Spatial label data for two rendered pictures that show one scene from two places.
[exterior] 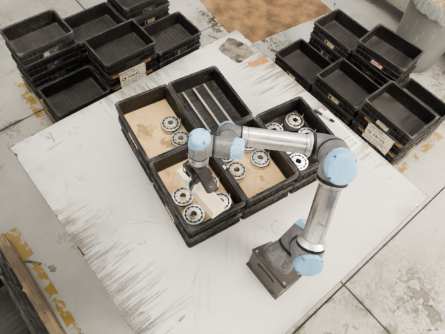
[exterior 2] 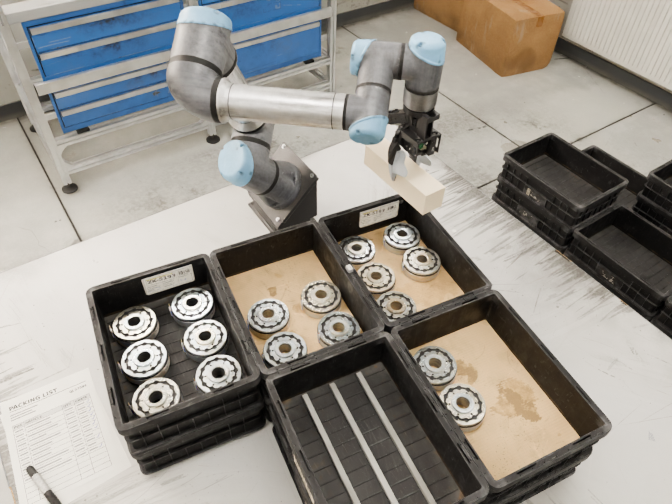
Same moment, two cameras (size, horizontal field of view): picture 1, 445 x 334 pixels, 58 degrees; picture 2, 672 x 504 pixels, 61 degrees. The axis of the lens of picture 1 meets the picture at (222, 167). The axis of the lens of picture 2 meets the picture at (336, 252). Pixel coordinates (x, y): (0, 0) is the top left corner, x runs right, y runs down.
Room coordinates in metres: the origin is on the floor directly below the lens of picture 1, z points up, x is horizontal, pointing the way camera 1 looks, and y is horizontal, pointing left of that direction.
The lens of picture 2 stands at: (1.89, 0.14, 1.97)
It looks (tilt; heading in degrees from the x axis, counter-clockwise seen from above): 46 degrees down; 192
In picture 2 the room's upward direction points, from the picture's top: 2 degrees clockwise
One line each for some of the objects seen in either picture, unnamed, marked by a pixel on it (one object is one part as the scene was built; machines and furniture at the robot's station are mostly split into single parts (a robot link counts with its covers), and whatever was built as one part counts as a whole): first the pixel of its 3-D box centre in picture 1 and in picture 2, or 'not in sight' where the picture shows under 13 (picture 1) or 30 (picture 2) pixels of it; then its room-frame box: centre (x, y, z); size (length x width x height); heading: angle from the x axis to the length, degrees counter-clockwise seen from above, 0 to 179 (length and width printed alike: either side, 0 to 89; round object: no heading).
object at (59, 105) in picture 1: (78, 100); not in sight; (1.74, 1.09, 0.26); 0.40 x 0.30 x 0.23; 137
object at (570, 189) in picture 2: not in sight; (548, 209); (-0.08, 0.66, 0.37); 0.40 x 0.30 x 0.45; 47
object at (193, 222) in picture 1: (193, 214); (402, 235); (0.74, 0.10, 0.86); 0.10 x 0.10 x 0.01
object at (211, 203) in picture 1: (200, 190); (402, 174); (0.76, 0.08, 1.08); 0.24 x 0.06 x 0.06; 47
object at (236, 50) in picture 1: (235, 49); not in sight; (2.01, 0.03, 0.71); 0.22 x 0.19 x 0.01; 47
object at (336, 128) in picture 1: (330, 133); (59, 436); (1.45, -0.59, 0.70); 0.33 x 0.23 x 0.01; 47
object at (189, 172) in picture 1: (197, 166); (417, 128); (0.78, 0.10, 1.23); 0.09 x 0.08 x 0.12; 47
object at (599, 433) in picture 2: (157, 121); (493, 378); (1.19, 0.35, 0.92); 0.40 x 0.30 x 0.02; 39
